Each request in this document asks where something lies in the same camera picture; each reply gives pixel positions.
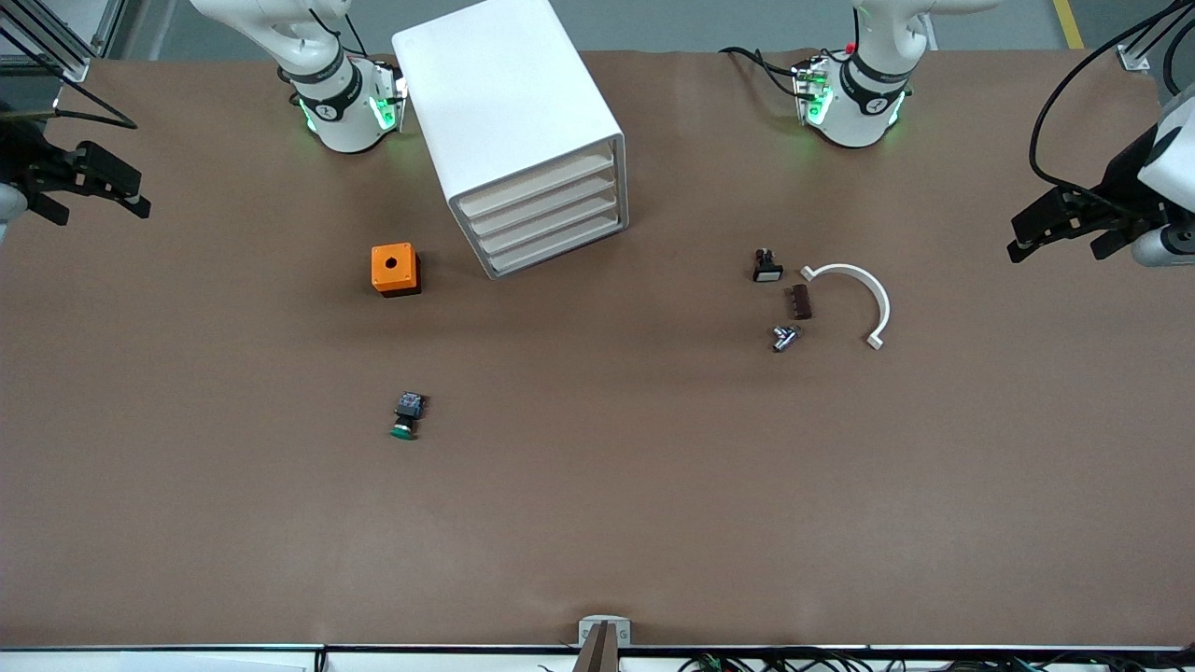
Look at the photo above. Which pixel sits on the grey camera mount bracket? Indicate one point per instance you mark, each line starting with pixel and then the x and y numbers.
pixel 604 644

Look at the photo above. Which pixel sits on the black white push button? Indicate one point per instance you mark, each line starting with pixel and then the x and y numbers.
pixel 767 272

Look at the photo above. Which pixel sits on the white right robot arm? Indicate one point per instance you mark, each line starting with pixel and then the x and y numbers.
pixel 336 103

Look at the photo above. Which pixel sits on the aluminium frame post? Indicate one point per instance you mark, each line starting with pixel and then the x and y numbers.
pixel 65 56
pixel 1135 58

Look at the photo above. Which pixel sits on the white curved plastic arc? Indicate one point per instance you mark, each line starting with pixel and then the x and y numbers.
pixel 883 306

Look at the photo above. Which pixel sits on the green push button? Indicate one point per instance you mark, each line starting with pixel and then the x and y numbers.
pixel 408 408

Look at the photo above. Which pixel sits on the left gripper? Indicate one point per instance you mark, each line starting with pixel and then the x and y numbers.
pixel 1123 178

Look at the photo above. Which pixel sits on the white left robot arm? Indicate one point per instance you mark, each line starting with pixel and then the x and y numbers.
pixel 854 93

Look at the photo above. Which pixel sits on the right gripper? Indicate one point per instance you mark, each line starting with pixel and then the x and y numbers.
pixel 28 164

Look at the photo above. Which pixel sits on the silver metal key switch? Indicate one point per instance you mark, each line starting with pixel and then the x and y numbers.
pixel 782 340

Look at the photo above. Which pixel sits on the orange button box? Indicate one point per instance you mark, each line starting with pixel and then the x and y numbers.
pixel 403 276

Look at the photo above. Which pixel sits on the brown terminal block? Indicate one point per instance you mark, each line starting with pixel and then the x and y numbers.
pixel 799 302

